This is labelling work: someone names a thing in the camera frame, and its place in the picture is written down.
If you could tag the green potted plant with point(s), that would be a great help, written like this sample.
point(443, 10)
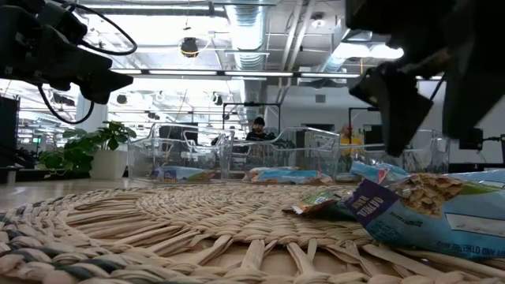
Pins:
point(79, 152)

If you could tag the long ceiling light strip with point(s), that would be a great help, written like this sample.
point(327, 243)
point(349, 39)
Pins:
point(185, 72)

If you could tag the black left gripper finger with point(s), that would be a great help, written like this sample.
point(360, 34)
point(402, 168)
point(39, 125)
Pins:
point(104, 84)

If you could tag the silver ventilation duct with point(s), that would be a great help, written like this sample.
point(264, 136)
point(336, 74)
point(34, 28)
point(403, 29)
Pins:
point(248, 35)

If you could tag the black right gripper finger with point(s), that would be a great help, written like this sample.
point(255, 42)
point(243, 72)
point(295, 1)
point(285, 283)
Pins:
point(394, 110)
point(473, 90)

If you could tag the round woven straw placemat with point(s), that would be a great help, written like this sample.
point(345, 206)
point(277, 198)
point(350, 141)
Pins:
point(158, 221)

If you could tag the blue oatmeal raisin granola bar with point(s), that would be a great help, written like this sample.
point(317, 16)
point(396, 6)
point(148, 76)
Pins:
point(434, 221)

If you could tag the black background stand frame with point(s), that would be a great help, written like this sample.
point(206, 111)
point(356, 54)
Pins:
point(252, 104)

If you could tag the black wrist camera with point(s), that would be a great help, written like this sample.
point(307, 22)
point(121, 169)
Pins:
point(63, 23)

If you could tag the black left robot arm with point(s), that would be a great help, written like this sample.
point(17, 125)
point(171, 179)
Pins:
point(16, 19)

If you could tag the clear plastic bin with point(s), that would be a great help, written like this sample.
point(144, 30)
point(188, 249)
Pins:
point(426, 158)
point(300, 154)
point(177, 154)

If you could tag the black hanging ceiling device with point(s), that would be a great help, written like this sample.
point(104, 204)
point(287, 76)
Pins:
point(189, 47)

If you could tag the black monitor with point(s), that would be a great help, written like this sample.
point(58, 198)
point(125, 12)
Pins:
point(8, 130)

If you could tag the person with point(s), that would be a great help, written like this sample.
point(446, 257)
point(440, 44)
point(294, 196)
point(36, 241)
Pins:
point(259, 123)

